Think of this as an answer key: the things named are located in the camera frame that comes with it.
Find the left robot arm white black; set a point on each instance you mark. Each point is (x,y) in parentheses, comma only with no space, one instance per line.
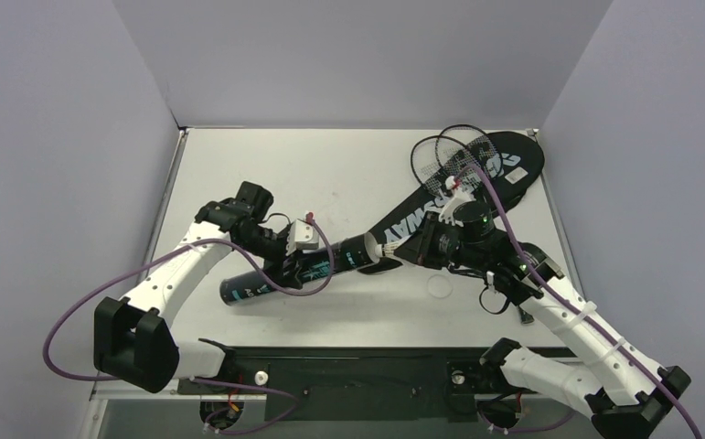
(133,341)

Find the black racket bag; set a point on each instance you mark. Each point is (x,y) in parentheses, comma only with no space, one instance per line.
(513,162)

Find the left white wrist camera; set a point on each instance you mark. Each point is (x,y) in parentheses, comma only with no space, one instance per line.
(301,236)

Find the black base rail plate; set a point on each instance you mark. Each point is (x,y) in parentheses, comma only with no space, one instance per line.
(363,384)

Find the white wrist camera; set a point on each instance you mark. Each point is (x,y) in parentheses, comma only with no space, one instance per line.
(459,196)
(301,236)

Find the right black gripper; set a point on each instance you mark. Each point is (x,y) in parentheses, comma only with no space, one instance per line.
(426,250)

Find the translucent tube lid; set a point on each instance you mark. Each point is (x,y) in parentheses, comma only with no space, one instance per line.
(439,287)

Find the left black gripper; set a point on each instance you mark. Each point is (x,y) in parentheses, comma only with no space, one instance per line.
(285,264)

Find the black racket handle grip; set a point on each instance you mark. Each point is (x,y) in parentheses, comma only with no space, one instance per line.
(525,317)

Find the badminton racket rear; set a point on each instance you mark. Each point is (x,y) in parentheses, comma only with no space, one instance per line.
(482,151)

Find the white shuttlecock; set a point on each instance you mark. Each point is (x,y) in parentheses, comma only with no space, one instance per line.
(387,250)

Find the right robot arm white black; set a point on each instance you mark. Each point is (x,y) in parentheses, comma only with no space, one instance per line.
(623,392)

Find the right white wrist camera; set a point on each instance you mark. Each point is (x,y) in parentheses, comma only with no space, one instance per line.
(459,196)

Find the black shuttlecock tube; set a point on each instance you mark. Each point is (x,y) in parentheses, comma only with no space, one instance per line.
(350,254)

